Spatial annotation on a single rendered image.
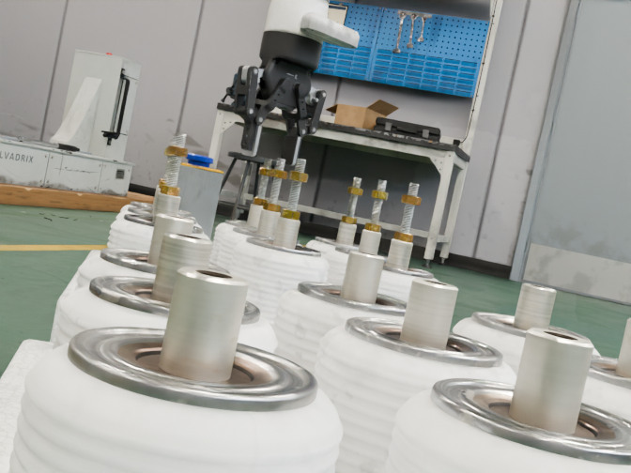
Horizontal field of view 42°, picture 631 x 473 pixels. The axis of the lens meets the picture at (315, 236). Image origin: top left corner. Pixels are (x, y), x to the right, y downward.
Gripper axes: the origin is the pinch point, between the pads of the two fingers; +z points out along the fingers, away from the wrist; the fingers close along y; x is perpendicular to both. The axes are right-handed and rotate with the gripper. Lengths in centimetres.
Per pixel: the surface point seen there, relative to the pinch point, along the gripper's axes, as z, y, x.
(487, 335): 10, 28, 50
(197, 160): 2.9, -2.8, -16.9
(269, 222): 8.4, 7.9, 10.3
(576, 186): -35, -447, -169
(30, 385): 11, 60, 55
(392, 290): 11.7, 8.4, 28.8
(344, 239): 9.2, -8.6, 7.6
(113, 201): 30, -175, -285
